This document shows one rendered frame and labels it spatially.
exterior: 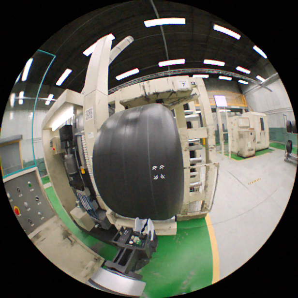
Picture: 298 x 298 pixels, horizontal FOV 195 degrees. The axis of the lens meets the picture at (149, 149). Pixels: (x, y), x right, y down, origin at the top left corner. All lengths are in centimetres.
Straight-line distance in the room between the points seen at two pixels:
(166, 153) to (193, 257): 130
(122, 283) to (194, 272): 118
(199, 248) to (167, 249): 39
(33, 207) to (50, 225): 16
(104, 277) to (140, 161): 24
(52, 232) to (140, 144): 84
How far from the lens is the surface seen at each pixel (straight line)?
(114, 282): 19
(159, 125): 21
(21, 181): 77
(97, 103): 57
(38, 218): 84
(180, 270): 131
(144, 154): 19
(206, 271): 137
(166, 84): 75
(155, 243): 27
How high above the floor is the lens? 130
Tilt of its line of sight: 7 degrees down
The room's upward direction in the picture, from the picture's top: 8 degrees counter-clockwise
